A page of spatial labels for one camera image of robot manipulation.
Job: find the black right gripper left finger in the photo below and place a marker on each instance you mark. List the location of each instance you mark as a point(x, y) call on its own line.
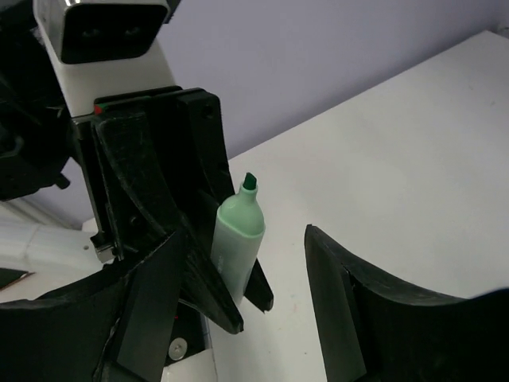
point(114, 325)

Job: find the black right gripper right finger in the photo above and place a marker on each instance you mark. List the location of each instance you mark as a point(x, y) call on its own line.
point(373, 326)

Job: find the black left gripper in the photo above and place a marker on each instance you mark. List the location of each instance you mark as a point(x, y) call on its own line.
point(153, 166)

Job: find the clear green highlighter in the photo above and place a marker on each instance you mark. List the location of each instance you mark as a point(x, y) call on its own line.
point(238, 233)

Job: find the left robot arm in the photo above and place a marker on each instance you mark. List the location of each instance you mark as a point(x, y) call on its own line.
point(37, 136)

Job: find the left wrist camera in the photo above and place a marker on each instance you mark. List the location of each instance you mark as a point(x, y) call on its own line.
point(104, 48)

